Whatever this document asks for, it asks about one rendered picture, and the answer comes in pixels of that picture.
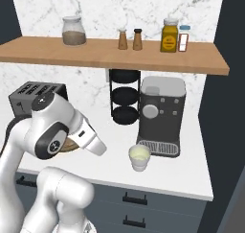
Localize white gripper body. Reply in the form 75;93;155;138
83;133;108;157

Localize brown wooden bowl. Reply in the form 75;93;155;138
58;137;81;154

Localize glass of lemonade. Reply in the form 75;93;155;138
127;143;152;173

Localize black three-tier stand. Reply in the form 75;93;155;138
108;68;143;127

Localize dark grey coffee machine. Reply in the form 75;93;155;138
136;76;188;159

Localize grey-blue drawer front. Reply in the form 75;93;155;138
90;182;209;220
83;207;203;233
14;171;44;209

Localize dark grey toaster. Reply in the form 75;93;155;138
8;81;69;120

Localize wooden shaker with white top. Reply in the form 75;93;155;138
117;28;129;51

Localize wooden shaker with black top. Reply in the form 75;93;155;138
132;27;145;52

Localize glass jar with brown contents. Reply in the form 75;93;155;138
61;15;88;47

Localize yellow jar with white lid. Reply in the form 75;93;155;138
159;17;180;54

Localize small red and white bottle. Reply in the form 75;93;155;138
177;24;192;54

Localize dark blue tall cupboard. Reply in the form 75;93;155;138
196;0;245;233

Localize black drawer handle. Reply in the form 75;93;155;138
122;191;148;206
15;175;38;189
122;214;147;229

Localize wooden wall shelf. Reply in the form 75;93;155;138
0;35;231;77

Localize dark blue wall cupboard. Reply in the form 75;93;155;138
0;0;24;47

